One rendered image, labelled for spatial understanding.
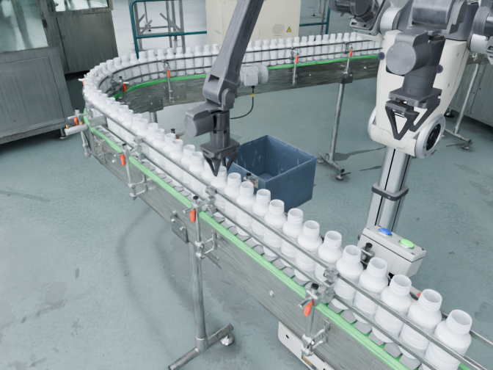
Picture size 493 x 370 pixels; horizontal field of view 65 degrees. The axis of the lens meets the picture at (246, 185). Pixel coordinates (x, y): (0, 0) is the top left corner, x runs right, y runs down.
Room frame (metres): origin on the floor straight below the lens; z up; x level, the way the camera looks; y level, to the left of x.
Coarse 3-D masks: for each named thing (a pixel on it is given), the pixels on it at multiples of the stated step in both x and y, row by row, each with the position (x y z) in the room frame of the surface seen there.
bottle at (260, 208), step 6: (258, 192) 0.88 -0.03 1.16; (264, 192) 0.89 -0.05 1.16; (258, 198) 0.86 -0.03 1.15; (264, 198) 0.85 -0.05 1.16; (270, 198) 0.87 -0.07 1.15; (258, 204) 0.86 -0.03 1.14; (264, 204) 0.85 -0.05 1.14; (252, 210) 0.86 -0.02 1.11; (258, 210) 0.85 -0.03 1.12; (264, 210) 0.85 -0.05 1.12; (258, 216) 0.84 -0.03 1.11; (264, 216) 0.84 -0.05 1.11; (252, 222) 0.86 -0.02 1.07; (258, 222) 0.84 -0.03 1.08; (252, 228) 0.86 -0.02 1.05; (258, 228) 0.84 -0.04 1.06; (258, 234) 0.84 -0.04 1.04; (252, 240) 0.86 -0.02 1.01
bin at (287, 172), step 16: (256, 144) 1.65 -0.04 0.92; (272, 144) 1.67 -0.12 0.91; (288, 144) 1.60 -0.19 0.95; (240, 160) 1.58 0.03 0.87; (256, 160) 1.65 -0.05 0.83; (272, 160) 1.67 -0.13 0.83; (288, 160) 1.59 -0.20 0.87; (304, 160) 1.52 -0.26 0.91; (256, 176) 1.31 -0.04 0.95; (272, 176) 1.66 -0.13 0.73; (288, 176) 1.36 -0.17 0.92; (304, 176) 1.43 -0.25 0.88; (256, 192) 1.31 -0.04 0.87; (272, 192) 1.30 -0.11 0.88; (288, 192) 1.36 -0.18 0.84; (304, 192) 1.44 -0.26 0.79; (288, 208) 1.37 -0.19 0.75
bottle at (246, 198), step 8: (248, 184) 0.92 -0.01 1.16; (248, 192) 0.89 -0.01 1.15; (240, 200) 0.89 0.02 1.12; (248, 200) 0.89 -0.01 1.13; (256, 200) 0.90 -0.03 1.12; (248, 208) 0.88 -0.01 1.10; (240, 216) 0.89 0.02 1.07; (248, 216) 0.88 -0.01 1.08; (248, 224) 0.88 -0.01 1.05; (240, 232) 0.89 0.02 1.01
